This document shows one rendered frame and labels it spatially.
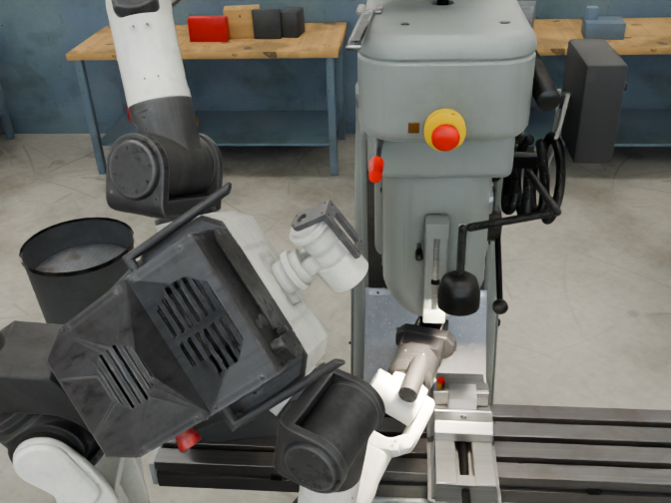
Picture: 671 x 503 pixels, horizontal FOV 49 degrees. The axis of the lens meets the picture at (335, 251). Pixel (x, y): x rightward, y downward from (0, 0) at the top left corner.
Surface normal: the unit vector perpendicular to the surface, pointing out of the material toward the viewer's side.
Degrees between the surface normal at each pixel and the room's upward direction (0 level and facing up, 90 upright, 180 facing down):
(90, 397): 74
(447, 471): 0
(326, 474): 90
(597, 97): 90
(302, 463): 90
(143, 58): 62
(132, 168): 70
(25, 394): 90
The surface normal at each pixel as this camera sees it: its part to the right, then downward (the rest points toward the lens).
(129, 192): -0.42, 0.14
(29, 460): 0.10, 0.51
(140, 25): 0.11, 0.04
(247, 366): -0.21, 0.07
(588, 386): -0.04, -0.86
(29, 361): 0.18, -0.86
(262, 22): -0.16, 0.51
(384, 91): -0.37, 0.48
